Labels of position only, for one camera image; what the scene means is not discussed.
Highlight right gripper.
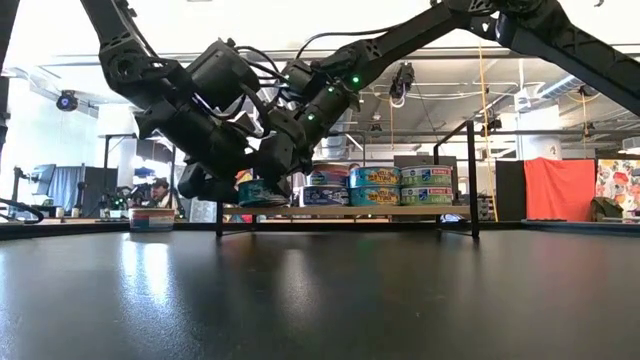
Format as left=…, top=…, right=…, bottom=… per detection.
left=252, top=85, right=360, bottom=197

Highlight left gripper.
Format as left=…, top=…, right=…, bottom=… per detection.
left=133, top=101, right=252, bottom=205

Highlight silver tin can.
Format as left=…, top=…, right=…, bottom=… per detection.
left=298, top=185, right=350, bottom=208
left=236, top=178, right=292, bottom=209
left=348, top=166, right=403, bottom=188
left=400, top=165, right=454, bottom=188

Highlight silver can blue label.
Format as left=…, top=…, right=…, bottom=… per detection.
left=348, top=186, right=404, bottom=208

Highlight silver can green white label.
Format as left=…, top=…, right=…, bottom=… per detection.
left=400, top=186, right=455, bottom=207

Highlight person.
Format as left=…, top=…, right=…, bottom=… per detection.
left=149, top=177, right=174, bottom=209

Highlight pale gold tin can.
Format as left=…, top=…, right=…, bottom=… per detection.
left=128, top=207, right=177, bottom=233

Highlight background black robot arms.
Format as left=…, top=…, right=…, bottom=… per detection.
left=97, top=184, right=151, bottom=219

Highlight grey curtain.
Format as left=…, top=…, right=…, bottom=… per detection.
left=47, top=166, right=86, bottom=211

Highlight black monitor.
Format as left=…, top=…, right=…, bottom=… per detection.
left=19, top=163, right=57, bottom=190

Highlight black partition panel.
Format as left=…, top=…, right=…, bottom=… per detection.
left=494, top=159, right=526, bottom=222

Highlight white round column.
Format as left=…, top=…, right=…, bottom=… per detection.
left=517, top=104, right=564, bottom=161

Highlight orange cloth panel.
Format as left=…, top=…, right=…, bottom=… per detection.
left=523, top=157, right=597, bottom=223

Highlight olive green bag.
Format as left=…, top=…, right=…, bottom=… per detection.
left=589, top=196, right=624, bottom=222

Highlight floral patterned cloth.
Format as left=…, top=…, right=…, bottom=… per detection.
left=594, top=158, right=640, bottom=219

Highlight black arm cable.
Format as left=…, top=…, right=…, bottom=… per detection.
left=0, top=197, right=45, bottom=225

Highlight yellow hanging rope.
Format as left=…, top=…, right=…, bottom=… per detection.
left=476, top=44, right=500, bottom=221

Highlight black aluminium table frame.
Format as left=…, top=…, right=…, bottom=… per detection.
left=0, top=218, right=640, bottom=242

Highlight silver ventilation duct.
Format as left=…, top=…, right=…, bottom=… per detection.
left=537, top=73, right=587, bottom=101

